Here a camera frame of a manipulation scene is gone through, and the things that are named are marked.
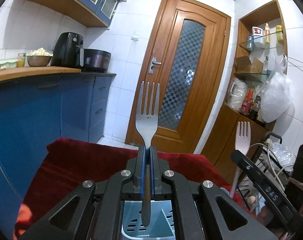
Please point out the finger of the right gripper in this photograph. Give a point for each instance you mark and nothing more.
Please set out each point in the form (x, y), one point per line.
(276, 200)

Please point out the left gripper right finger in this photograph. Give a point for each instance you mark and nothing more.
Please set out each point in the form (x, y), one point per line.
(201, 208)

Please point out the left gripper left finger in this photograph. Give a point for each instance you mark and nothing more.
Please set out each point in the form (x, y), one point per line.
(92, 209)

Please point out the pink plastic fork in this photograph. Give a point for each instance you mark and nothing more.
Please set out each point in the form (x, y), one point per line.
(242, 143)

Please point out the large steel fork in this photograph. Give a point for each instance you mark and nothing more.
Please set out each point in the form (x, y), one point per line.
(146, 125)

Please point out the red floral fleece blanket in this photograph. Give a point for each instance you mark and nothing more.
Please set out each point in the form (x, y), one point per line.
(70, 162)

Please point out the white plastic bag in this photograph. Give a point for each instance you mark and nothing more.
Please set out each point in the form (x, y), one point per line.
(277, 92)

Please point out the blue base cabinets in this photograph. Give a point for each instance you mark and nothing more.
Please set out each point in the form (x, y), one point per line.
(35, 111)

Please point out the dark rice cooker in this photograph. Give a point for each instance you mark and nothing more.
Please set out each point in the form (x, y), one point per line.
(96, 60)

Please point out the cardboard box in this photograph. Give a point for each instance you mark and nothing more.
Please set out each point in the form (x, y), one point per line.
(244, 65)

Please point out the black air fryer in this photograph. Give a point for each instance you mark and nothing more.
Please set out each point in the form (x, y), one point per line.
(68, 51)

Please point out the bowl of popcorn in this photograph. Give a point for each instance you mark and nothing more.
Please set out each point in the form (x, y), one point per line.
(39, 58)

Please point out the wooden cutting board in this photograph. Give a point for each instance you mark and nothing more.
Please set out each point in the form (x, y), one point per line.
(15, 73)

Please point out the wooden shelf unit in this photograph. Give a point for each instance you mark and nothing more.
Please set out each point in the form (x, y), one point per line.
(241, 98)

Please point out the wooden door with glass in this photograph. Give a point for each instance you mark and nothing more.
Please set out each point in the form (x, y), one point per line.
(190, 39)

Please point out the white jar red label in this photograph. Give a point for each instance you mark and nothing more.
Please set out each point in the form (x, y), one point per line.
(258, 35)

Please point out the black wire rack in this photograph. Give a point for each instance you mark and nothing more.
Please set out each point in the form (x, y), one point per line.
(285, 170)

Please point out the steel door handle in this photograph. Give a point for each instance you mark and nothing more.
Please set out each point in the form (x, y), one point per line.
(152, 64)

